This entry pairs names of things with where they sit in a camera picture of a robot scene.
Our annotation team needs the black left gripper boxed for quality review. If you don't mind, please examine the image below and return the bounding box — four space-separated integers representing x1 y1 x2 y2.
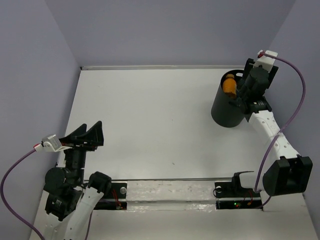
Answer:
60 118 105 183

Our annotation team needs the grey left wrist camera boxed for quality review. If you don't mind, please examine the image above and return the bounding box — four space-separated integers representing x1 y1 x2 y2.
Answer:
33 134 71 153

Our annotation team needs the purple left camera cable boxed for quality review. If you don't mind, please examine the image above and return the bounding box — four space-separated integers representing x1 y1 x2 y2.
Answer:
0 149 92 240

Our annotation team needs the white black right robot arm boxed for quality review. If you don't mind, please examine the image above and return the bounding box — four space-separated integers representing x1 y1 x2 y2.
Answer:
230 52 313 197

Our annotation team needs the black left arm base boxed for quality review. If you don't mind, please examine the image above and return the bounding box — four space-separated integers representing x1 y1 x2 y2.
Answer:
94 181 128 211

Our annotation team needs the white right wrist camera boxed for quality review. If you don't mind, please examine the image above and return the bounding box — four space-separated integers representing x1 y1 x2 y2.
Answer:
253 50 278 73

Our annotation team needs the orange plastic bottle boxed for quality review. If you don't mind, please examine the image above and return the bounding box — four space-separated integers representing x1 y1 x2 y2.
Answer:
222 74 237 99

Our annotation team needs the black round bin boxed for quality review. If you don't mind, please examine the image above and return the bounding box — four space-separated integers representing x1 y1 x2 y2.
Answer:
211 69 245 128

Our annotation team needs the purple camera cable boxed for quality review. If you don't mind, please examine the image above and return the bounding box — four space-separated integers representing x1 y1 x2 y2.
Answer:
0 149 92 240
253 55 306 210

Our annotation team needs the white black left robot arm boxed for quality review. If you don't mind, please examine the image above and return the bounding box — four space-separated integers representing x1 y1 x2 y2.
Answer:
41 120 112 240

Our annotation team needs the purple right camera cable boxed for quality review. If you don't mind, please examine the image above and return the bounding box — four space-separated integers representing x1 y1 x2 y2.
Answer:
253 55 306 210

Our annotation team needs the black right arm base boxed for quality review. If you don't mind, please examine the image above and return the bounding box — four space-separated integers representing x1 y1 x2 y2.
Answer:
212 171 263 210

